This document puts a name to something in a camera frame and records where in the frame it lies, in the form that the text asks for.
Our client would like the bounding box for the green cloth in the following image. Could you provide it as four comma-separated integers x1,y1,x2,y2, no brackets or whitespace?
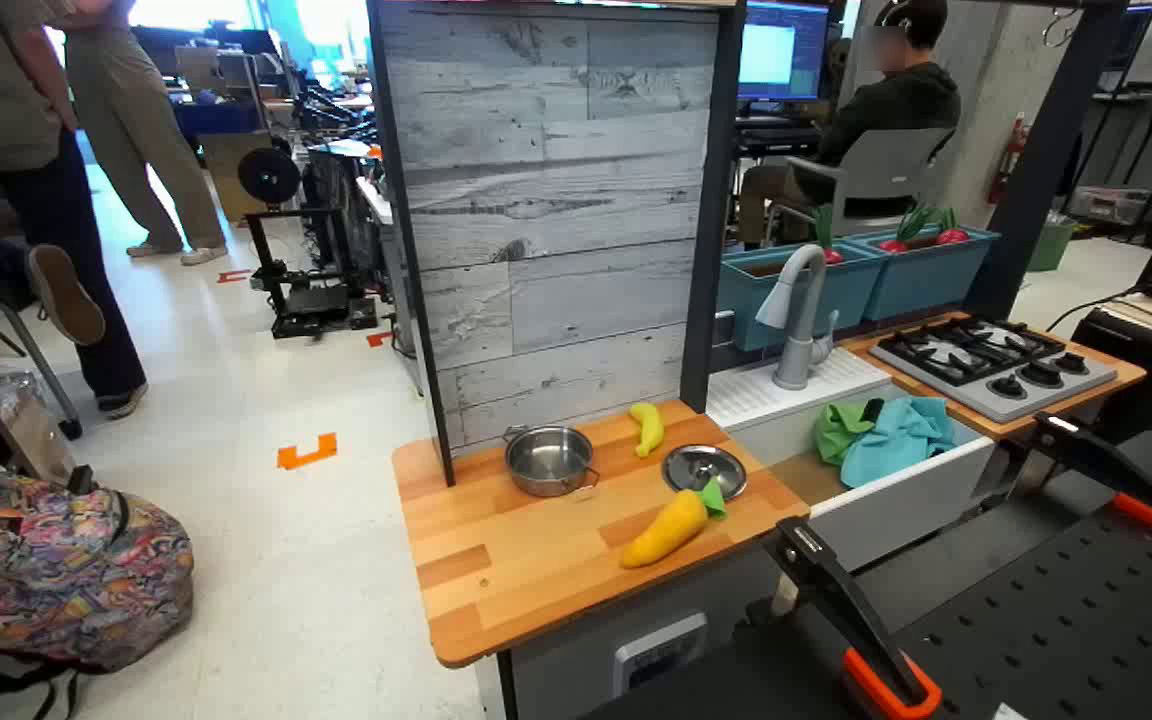
808,394,879,469

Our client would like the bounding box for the black machine frame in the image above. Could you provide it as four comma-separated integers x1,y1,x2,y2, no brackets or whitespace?
235,138,384,345

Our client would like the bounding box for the colorful patterned backpack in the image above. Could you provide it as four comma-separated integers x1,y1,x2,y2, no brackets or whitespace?
0,459,199,680

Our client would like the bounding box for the whitewashed wood back panel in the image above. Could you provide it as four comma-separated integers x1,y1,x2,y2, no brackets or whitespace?
375,0,727,457

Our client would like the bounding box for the red radish toy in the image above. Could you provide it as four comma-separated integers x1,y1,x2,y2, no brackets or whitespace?
803,202,848,268
879,202,974,262

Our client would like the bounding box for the silver pot lid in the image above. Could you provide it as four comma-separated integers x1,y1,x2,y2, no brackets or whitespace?
661,440,753,506

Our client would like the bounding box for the teal cloth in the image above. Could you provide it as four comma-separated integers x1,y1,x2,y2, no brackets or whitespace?
834,394,965,493

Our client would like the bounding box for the computer monitor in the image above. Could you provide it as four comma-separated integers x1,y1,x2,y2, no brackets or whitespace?
737,0,834,114

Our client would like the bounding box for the white power strip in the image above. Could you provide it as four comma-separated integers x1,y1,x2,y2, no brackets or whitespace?
608,610,714,699

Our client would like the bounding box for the seated person with headphones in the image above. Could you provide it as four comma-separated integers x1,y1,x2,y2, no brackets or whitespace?
732,0,968,250

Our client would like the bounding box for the green bin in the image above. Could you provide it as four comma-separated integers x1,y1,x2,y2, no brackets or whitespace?
1024,210,1083,279

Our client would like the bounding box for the gray plastic chair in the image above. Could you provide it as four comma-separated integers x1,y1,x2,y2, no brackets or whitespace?
777,126,961,252

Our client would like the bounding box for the black diagonal frame post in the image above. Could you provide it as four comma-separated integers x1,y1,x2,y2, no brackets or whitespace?
965,0,1134,330

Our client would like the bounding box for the yellow banana plush toy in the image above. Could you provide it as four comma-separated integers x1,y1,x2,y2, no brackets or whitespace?
624,402,673,459

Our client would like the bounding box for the white toy sink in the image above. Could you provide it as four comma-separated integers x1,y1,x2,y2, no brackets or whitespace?
702,345,1008,575

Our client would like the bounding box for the red fire extinguisher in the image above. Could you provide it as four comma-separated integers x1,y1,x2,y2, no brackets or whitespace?
983,116,1034,212

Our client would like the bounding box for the gray toy faucet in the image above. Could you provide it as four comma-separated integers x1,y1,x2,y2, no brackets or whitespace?
753,240,843,395

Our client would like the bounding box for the silver pot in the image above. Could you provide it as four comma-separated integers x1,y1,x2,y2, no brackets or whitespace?
499,423,602,499

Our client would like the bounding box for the person in khaki trousers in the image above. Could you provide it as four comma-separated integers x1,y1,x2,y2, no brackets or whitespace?
53,0,235,268

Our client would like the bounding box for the person in dark trousers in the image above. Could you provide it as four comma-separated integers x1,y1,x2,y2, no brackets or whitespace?
0,0,152,423

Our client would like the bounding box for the teal planter box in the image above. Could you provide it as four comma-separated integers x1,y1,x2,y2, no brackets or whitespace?
850,224,1003,330
714,235,889,357

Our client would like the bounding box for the gray toy stove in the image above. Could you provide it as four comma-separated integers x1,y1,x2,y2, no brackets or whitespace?
869,313,1124,430

